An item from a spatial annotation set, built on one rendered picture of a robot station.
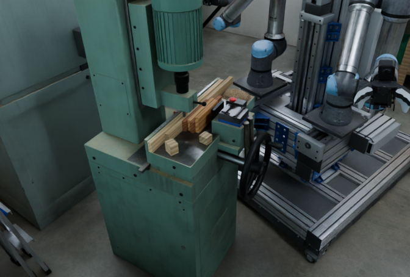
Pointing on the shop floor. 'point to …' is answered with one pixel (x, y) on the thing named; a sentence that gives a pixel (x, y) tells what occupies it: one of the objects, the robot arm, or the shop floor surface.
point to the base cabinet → (168, 223)
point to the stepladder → (12, 234)
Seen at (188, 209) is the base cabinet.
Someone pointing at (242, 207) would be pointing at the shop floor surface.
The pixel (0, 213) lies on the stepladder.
